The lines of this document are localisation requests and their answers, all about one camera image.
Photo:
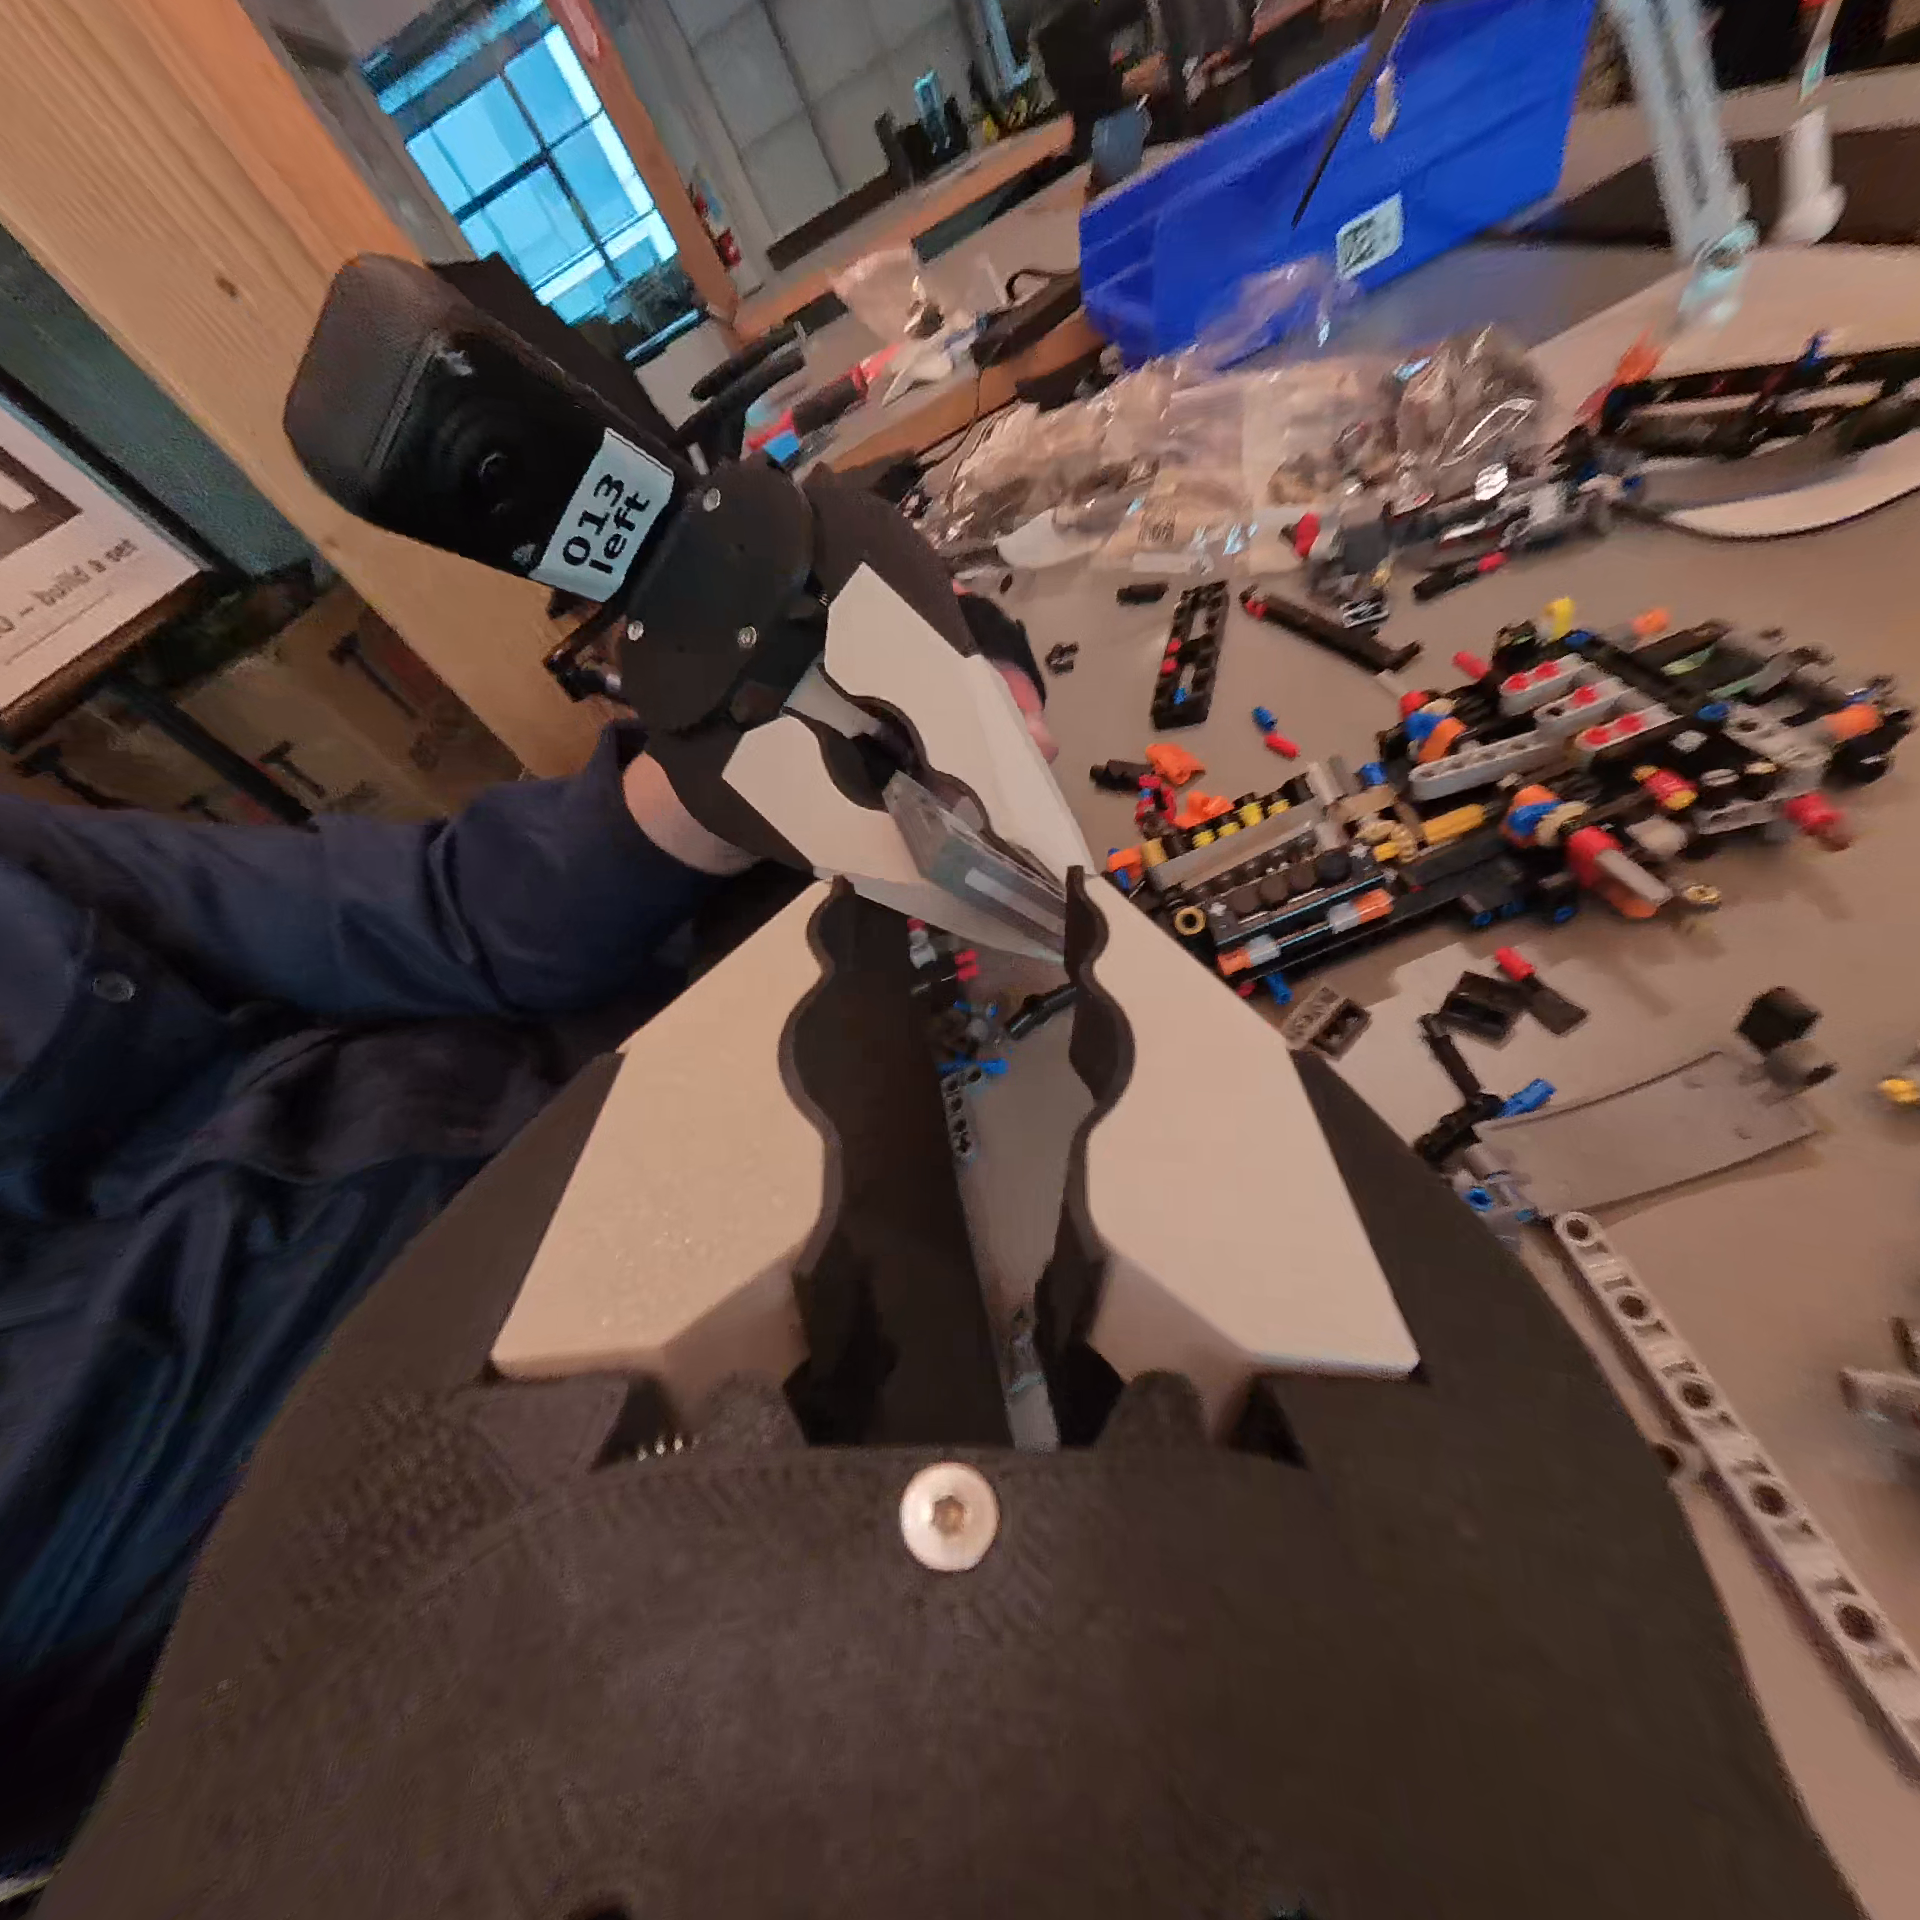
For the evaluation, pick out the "long black lego beam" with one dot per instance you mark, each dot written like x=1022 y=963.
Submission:
x=1336 y=631

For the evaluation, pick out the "black power adapter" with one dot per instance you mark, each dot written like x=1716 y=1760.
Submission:
x=1035 y=315

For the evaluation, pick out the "multicoloured lego chassis assembly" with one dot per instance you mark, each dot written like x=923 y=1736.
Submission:
x=1621 y=735

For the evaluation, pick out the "grey lego gearbox assembly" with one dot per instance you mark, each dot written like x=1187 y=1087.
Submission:
x=1516 y=519

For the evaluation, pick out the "person's left forearm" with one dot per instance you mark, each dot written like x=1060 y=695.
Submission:
x=374 y=900

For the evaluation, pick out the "large window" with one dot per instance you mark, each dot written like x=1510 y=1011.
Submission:
x=525 y=179

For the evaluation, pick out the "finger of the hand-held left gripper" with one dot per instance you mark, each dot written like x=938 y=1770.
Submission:
x=947 y=690
x=802 y=795

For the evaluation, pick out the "grey lego engine block assembly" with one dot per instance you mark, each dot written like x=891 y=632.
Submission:
x=1275 y=871

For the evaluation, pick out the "long light grey lego beam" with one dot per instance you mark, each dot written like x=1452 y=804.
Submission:
x=1662 y=1349

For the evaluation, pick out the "orange lego connector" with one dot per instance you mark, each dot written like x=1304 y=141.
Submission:
x=1176 y=760

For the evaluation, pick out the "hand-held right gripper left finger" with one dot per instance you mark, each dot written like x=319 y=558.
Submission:
x=675 y=1214

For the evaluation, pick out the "dark grey studded lego plate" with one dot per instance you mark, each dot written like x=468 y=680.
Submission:
x=1324 y=1023

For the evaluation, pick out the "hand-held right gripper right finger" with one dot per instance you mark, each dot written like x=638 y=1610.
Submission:
x=1245 y=1214

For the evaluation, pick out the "person's left hand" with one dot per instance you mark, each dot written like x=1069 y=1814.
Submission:
x=669 y=817

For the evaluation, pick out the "wooden post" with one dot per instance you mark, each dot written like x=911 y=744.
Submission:
x=181 y=227

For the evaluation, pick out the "flat orange lego piece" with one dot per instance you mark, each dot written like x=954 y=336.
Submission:
x=1201 y=812

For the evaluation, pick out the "white book stand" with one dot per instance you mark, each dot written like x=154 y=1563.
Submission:
x=1800 y=503

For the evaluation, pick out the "large black lego frame assembly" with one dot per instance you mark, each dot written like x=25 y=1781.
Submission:
x=1727 y=406

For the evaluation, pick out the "black lego block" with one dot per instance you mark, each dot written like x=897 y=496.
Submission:
x=1780 y=1016

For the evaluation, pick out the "clear bags of lego parts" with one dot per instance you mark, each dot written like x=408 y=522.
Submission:
x=1201 y=452

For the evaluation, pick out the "blue plastic bin with label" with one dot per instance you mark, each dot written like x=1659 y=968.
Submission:
x=1245 y=227

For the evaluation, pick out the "black lego frame with pins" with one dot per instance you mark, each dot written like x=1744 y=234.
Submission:
x=1168 y=662

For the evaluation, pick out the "grey lego panel piece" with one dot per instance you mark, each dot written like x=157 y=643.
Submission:
x=977 y=878

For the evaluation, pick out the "white sign on black stand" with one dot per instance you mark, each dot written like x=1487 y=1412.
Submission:
x=106 y=584

